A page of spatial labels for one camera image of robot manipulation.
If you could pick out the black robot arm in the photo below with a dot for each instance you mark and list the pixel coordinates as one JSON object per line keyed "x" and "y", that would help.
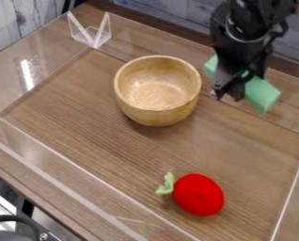
{"x": 244, "y": 26}

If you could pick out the green rectangular block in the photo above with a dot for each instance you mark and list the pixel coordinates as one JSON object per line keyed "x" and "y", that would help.
{"x": 262, "y": 95}

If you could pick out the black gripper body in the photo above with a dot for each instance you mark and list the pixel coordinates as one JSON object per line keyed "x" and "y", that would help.
{"x": 236, "y": 51}

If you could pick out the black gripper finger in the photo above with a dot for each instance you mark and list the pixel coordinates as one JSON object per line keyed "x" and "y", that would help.
{"x": 262, "y": 62}
{"x": 235, "y": 87}

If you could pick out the light wooden bowl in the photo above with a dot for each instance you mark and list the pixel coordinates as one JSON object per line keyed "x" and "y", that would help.
{"x": 157, "y": 89}

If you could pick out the red plush tomato toy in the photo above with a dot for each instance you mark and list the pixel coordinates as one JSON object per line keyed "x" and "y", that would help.
{"x": 195, "y": 192}

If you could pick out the clear acrylic corner bracket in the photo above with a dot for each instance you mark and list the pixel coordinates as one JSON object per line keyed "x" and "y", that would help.
{"x": 92, "y": 36}

